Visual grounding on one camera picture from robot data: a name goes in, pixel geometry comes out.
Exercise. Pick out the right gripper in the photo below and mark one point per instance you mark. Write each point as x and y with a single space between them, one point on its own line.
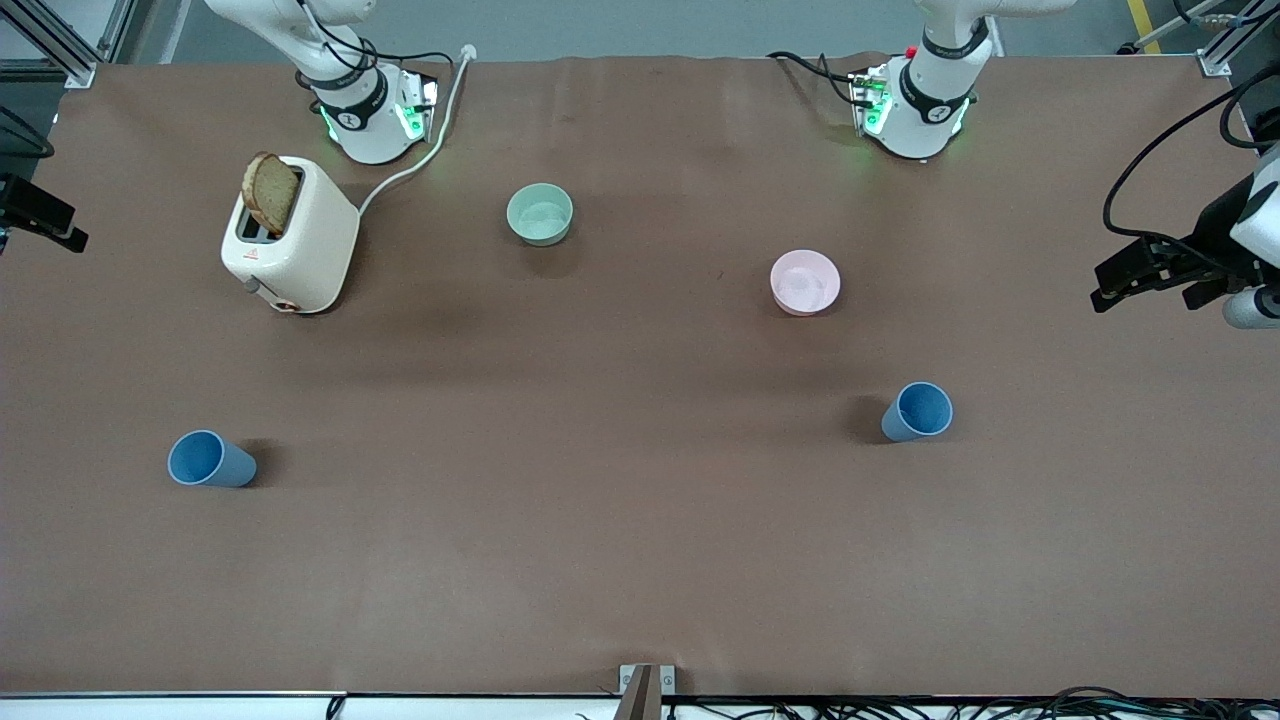
30 208

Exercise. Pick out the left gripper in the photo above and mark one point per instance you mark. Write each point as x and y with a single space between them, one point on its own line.
1216 228

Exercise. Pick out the blue plastic cup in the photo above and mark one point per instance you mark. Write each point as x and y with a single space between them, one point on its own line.
915 412
212 460

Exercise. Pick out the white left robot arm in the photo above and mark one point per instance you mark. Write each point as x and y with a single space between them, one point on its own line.
930 100

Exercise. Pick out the brown bread slice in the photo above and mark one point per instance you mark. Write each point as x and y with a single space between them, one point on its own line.
268 192

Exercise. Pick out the cream white toaster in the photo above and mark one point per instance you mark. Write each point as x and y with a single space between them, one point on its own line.
315 240

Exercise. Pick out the pale pink bowl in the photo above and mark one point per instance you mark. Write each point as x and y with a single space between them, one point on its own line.
805 283

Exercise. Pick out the mint green bowl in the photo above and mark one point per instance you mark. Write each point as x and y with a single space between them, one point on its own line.
540 215

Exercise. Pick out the brown table cover mat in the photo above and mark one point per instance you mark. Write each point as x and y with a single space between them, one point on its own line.
600 520

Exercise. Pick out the aluminium frame post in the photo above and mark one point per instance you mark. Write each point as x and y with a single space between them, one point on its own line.
1235 40
65 45

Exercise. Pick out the grey metal table bracket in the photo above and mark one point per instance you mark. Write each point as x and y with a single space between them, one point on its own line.
646 692

